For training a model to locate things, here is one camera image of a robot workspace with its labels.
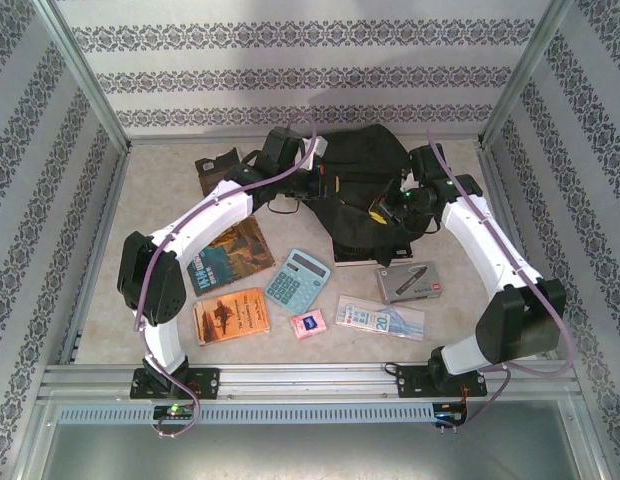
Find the black backpack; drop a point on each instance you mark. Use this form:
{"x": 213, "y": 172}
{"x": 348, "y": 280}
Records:
{"x": 360, "y": 150}

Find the grey pen box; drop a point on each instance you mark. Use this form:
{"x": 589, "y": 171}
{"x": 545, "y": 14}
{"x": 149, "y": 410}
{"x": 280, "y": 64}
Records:
{"x": 407, "y": 282}

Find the black torn paperback book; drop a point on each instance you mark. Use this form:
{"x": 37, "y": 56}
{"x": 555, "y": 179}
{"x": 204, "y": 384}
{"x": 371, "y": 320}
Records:
{"x": 215, "y": 177}

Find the clear ruler set package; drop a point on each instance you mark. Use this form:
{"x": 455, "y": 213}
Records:
{"x": 375, "y": 317}

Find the light blue calculator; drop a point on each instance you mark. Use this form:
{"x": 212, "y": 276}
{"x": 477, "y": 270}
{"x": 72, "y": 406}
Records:
{"x": 295, "y": 285}

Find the teal and orange book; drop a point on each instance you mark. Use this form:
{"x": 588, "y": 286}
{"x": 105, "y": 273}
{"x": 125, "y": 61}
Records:
{"x": 230, "y": 260}

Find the pink tissue pack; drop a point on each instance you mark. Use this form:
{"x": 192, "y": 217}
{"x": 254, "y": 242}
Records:
{"x": 308, "y": 325}

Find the orange paperback book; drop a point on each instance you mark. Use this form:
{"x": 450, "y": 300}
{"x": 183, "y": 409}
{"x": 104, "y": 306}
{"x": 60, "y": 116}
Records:
{"x": 230, "y": 317}

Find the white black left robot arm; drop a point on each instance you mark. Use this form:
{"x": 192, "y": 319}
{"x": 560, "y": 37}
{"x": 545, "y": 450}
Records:
{"x": 210, "y": 215}

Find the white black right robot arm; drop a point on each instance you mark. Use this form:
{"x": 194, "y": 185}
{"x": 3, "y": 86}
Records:
{"x": 480, "y": 240}

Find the white notebook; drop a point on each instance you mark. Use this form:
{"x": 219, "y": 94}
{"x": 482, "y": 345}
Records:
{"x": 350, "y": 261}

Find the small controller board blue light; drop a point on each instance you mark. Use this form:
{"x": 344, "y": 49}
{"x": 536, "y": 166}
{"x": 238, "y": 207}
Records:
{"x": 450, "y": 415}

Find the grey metal sheet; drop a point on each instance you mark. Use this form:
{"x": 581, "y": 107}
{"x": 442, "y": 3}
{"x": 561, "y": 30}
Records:
{"x": 310, "y": 455}

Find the small controller board green light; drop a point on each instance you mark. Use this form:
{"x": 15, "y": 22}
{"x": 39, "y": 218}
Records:
{"x": 175, "y": 411}

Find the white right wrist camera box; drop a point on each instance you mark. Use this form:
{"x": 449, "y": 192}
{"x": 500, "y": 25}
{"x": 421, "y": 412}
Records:
{"x": 404, "y": 176}

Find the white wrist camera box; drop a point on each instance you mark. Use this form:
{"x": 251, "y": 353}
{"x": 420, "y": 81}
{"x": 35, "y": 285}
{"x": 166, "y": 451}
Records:
{"x": 404, "y": 176}
{"x": 318, "y": 147}

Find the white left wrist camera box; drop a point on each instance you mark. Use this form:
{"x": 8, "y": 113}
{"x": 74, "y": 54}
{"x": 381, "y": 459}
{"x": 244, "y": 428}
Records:
{"x": 318, "y": 147}

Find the aluminium side rail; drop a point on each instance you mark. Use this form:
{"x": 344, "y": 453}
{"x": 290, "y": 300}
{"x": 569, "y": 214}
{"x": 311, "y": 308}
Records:
{"x": 496, "y": 167}
{"x": 97, "y": 240}

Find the aluminium back rail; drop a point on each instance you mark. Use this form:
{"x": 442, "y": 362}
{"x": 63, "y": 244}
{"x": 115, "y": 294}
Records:
{"x": 190, "y": 140}

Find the aluminium frame post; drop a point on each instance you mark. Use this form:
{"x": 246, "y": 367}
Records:
{"x": 95, "y": 85}
{"x": 520, "y": 75}

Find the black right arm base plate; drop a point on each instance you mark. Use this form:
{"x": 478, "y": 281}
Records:
{"x": 410, "y": 382}

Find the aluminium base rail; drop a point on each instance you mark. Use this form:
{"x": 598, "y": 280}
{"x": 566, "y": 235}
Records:
{"x": 310, "y": 380}

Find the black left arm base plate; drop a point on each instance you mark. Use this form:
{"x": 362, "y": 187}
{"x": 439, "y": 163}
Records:
{"x": 210, "y": 382}

